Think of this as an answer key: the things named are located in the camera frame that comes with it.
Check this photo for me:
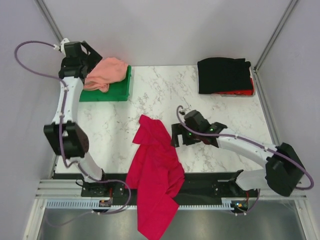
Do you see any grey slotted cable duct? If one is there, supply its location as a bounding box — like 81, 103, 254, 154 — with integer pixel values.
45, 199, 249, 211

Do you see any left aluminium frame post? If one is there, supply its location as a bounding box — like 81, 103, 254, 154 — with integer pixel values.
34, 0, 64, 42

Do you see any folded red t shirt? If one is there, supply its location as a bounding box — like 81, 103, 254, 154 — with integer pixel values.
215, 76, 255, 96

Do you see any salmon pink t shirt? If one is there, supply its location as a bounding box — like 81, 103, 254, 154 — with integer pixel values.
84, 57, 129, 93

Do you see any green plastic tray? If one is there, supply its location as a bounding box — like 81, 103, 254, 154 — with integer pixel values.
79, 65, 132, 102

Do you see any crimson red t shirt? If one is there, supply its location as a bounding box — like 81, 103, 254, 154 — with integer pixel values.
125, 115, 185, 240

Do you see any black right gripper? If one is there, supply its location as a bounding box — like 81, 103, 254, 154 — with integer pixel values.
170, 122, 201, 148

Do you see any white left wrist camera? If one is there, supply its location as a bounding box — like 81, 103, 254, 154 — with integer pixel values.
53, 38, 70, 55

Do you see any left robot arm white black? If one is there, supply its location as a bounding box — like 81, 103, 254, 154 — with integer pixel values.
43, 41, 110, 197

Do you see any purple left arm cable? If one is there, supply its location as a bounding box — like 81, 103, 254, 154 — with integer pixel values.
13, 40, 86, 168

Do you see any right aluminium frame post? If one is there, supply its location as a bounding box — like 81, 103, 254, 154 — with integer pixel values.
253, 0, 300, 73

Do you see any folded black t shirt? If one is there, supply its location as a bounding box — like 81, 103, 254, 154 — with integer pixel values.
197, 57, 251, 95

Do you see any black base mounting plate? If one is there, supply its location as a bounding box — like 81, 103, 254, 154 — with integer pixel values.
81, 172, 258, 205

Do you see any aluminium frame post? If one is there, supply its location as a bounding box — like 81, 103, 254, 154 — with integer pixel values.
34, 0, 64, 42
253, 0, 300, 73

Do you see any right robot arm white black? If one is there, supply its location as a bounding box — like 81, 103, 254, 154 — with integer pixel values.
171, 105, 306, 197

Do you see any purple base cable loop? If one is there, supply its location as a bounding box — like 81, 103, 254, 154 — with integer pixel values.
44, 181, 133, 227

